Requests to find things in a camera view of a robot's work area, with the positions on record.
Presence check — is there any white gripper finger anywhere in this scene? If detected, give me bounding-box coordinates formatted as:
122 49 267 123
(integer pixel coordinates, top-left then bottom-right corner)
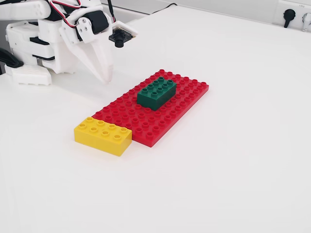
76 16 115 83
59 24 109 85

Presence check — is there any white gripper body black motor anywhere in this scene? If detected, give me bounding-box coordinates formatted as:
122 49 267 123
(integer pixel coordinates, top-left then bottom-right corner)
58 9 112 46

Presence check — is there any yellow lego brick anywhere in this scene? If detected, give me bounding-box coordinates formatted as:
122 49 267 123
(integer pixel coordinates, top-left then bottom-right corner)
73 116 133 157

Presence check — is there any white robot base foot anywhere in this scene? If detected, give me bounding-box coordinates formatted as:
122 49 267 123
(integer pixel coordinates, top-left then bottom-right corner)
4 64 52 86

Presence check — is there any green lego brick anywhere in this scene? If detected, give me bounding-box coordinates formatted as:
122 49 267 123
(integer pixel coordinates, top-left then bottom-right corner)
137 77 177 112

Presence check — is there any red lego baseplate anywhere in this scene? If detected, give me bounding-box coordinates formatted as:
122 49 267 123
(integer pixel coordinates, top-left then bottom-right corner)
91 69 209 148

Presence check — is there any black power plug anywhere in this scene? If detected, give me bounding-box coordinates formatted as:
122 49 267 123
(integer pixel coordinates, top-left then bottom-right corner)
283 9 296 29

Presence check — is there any white power plug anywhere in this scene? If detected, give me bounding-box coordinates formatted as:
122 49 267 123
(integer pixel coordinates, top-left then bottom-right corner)
301 13 311 32

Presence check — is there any black camera cable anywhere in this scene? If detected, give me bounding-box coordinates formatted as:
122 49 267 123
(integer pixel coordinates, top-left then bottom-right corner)
106 0 116 24

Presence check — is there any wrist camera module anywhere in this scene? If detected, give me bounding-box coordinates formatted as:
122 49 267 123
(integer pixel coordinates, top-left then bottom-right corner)
108 20 139 49

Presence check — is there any red white gripper servo wire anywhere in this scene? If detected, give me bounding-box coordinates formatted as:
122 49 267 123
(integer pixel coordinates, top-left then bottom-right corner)
50 0 82 28

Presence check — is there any thin black cable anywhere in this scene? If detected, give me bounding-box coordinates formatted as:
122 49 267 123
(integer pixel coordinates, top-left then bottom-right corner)
145 2 178 16

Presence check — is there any thick black cable bundle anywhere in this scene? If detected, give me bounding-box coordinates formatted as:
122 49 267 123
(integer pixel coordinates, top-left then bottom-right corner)
0 47 24 68

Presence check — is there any white wall socket strip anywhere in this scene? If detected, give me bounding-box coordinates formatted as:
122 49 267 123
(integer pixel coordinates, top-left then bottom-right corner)
272 0 311 31

